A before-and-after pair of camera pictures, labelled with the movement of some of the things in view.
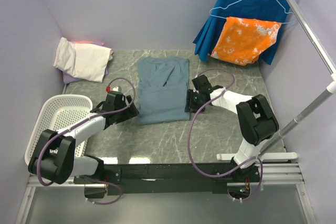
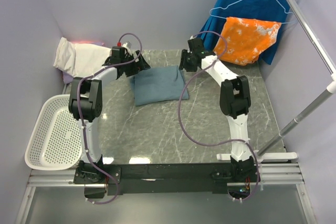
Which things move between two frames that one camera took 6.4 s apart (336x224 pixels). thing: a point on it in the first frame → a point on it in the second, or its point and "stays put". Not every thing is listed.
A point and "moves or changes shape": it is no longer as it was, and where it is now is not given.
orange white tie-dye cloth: x=243 y=39 stays put
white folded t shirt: x=87 y=62 stays put
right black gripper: x=190 y=104 → x=183 y=65
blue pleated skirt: x=248 y=3 stays put
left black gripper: x=130 y=112 → x=139 y=66
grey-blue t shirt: x=163 y=89 moves or changes shape
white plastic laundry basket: x=60 y=112 stays put
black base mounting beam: x=147 y=178 stays put
